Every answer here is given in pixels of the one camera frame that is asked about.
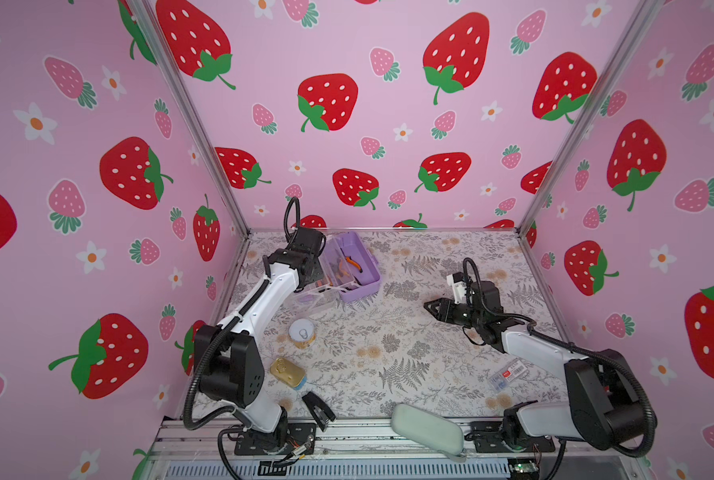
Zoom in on orange handled long-nose pliers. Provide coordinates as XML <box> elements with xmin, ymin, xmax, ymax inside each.
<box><xmin>336</xmin><ymin>256</ymin><xmax>364</xmax><ymax>284</ymax></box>

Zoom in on purple plastic tool box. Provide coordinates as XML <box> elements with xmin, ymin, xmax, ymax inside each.
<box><xmin>284</xmin><ymin>232</ymin><xmax>382</xmax><ymax>316</ymax></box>

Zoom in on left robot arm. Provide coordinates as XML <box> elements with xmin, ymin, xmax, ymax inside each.
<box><xmin>183</xmin><ymin>227</ymin><xmax>327</xmax><ymax>438</ymax></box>

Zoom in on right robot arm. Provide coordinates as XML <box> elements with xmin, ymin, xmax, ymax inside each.
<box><xmin>424</xmin><ymin>275</ymin><xmax>658</xmax><ymax>458</ymax></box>

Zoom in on small clear screw bag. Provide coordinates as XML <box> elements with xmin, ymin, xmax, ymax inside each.
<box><xmin>489</xmin><ymin>360</ymin><xmax>528</xmax><ymax>392</ymax></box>

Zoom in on rectangular gold fish tin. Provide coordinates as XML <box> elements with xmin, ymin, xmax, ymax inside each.
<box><xmin>270</xmin><ymin>358</ymin><xmax>307</xmax><ymax>390</ymax></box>

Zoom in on small black clip device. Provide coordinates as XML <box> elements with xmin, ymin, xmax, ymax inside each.
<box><xmin>302</xmin><ymin>391</ymin><xmax>337</xmax><ymax>432</ymax></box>

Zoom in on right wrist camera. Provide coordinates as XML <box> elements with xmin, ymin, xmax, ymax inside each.
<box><xmin>447</xmin><ymin>272</ymin><xmax>470</xmax><ymax>304</ymax></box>

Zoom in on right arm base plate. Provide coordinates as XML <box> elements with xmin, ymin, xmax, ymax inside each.
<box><xmin>464</xmin><ymin>421</ymin><xmax>556</xmax><ymax>454</ymax></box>

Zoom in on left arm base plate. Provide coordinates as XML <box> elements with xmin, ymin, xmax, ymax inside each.
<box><xmin>234</xmin><ymin>422</ymin><xmax>318</xmax><ymax>456</ymax></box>

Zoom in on aluminium front rail frame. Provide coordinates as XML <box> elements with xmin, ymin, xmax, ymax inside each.
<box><xmin>140</xmin><ymin>418</ymin><xmax>656</xmax><ymax>479</ymax></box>

